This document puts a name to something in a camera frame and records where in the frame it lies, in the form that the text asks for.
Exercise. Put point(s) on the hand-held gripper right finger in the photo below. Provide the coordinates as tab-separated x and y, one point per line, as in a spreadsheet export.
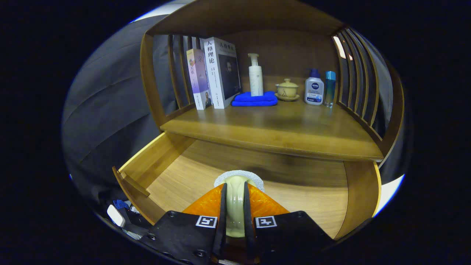
294	235

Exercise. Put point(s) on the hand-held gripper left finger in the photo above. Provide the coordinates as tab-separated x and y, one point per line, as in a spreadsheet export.
176	233

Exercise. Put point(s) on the wooden drawer with black knob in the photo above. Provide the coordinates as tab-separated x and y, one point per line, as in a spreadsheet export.
191	173

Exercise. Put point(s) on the wooden countertop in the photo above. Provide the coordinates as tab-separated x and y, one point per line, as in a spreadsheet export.
279	125

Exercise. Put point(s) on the wooden cabinet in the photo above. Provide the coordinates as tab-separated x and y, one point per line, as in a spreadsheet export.
239	14

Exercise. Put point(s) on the white plastic device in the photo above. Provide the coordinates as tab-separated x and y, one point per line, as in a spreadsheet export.
116	216

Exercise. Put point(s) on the small blue object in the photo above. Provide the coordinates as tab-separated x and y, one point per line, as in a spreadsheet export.
120	204

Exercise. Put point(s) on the white table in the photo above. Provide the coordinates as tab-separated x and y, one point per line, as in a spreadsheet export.
390	191

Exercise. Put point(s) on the folded blue cloth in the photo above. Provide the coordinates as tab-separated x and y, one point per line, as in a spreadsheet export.
254	100

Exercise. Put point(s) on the tan lidded teacup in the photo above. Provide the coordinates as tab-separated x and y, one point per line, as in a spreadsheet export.
287	90

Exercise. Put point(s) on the white bottle with blue cap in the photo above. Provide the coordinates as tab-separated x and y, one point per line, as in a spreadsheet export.
314	90

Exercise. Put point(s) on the teal bottle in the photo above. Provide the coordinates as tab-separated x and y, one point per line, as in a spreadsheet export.
329	90

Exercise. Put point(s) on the purple book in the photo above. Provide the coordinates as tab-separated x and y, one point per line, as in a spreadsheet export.
198	77

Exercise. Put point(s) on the white pump bottle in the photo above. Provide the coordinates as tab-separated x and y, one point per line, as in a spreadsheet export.
256	79

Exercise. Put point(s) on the thick white book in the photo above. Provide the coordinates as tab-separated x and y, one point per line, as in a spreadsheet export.
215	73

